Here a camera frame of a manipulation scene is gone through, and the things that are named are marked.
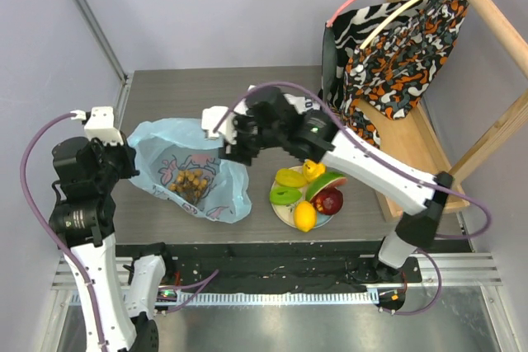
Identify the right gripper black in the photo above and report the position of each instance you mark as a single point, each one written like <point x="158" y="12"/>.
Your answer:
<point x="238" y="143"/>

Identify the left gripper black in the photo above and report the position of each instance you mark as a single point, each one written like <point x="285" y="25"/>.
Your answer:
<point x="129" y="154"/>

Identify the light blue plastic bag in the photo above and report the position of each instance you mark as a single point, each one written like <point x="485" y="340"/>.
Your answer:
<point x="165" y="147"/>

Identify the yellow fake banana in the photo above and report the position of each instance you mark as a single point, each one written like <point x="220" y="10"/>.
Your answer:
<point x="292" y="178"/>

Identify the yellow fake pear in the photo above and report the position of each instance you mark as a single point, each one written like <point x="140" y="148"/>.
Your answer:
<point x="312" y="170"/>

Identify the orange watermelon slice fake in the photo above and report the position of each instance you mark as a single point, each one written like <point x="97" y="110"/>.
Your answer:
<point x="328" y="179"/>

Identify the red fake apple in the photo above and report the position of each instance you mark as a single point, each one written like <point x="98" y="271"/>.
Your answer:
<point x="328" y="201"/>

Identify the yellow fake lemon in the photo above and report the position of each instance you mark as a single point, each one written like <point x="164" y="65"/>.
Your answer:
<point x="305" y="216"/>

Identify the green fake fruit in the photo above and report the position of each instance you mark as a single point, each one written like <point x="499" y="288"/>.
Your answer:
<point x="284" y="195"/>

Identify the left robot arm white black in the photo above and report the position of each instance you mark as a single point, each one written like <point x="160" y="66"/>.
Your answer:
<point x="88" y="171"/>

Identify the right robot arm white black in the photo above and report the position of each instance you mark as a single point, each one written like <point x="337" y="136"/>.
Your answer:
<point x="304" y="127"/>

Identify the white jersey with navy trim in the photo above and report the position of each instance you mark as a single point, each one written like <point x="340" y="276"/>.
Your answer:
<point x="280" y="102"/>

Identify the cream and blue plate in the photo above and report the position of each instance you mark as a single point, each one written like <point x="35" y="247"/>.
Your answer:
<point x="286" y="212"/>

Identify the zebra print garment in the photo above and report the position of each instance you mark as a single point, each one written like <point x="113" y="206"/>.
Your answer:
<point x="348" y="32"/>

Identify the orange camouflage print garment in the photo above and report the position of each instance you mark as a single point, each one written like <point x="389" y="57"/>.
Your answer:
<point x="393" y="72"/>

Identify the wooden clothes rack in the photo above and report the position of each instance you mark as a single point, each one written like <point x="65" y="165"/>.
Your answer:
<point x="478" y="106"/>

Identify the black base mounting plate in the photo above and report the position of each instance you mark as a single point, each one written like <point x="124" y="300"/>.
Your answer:
<point x="290" y="267"/>

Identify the cream hanger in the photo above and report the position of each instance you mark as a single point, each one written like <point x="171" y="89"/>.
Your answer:
<point x="387" y="21"/>

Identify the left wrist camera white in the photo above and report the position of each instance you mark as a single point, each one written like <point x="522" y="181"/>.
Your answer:
<point x="100" y="124"/>

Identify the white slotted cable duct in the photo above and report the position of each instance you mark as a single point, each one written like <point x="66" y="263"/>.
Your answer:
<point x="288" y="299"/>

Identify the aluminium frame post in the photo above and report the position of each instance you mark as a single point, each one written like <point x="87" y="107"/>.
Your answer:
<point x="94" y="26"/>

